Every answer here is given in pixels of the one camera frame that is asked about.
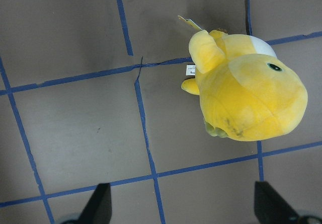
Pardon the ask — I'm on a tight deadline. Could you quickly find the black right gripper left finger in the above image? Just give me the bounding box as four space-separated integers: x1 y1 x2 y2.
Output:
79 183 112 223

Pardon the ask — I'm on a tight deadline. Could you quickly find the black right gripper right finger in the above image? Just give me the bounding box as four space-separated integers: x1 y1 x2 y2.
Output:
254 181 298 223

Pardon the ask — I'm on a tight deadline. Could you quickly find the yellow plush dinosaur toy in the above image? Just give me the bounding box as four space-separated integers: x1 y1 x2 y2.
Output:
181 19 308 141

